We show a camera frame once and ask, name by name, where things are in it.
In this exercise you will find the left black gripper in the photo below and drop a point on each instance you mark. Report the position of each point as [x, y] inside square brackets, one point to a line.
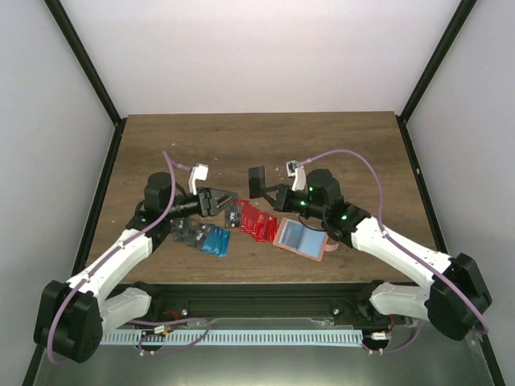
[209, 207]

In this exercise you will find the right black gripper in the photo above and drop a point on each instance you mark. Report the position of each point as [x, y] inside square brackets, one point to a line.
[282, 203]

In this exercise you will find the pink leather card holder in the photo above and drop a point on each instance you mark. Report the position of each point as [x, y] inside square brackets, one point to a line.
[298, 239]

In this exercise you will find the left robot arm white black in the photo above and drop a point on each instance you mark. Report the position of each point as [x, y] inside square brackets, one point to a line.
[75, 315]

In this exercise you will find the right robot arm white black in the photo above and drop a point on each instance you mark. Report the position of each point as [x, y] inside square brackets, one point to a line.
[449, 292]

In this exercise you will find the red VIP card pile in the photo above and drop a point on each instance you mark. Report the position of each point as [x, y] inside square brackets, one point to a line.
[260, 225]

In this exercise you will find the blue card pile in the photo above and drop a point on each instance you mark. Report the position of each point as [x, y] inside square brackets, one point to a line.
[217, 241]

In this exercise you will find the black card pile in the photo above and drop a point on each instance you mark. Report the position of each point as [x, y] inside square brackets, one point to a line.
[193, 232]

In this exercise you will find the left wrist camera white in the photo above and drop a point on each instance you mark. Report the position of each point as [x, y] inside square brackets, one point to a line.
[199, 172]

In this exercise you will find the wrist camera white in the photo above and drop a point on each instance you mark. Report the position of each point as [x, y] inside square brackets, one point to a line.
[295, 170]
[199, 172]

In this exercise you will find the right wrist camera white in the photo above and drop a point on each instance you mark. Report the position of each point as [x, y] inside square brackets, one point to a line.
[295, 170]

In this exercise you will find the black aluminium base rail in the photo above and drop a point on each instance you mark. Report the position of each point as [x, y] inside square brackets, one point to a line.
[341, 301]

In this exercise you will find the light blue slotted cable duct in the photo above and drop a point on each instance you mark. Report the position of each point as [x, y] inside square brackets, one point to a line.
[330, 338]

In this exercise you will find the left black frame post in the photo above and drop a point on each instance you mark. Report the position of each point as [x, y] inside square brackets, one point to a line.
[71, 36]

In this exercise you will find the black frame post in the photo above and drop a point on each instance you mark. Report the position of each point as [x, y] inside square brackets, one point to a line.
[443, 46]
[71, 36]

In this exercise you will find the right black frame post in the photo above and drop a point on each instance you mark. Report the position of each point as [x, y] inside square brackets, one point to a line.
[443, 46]

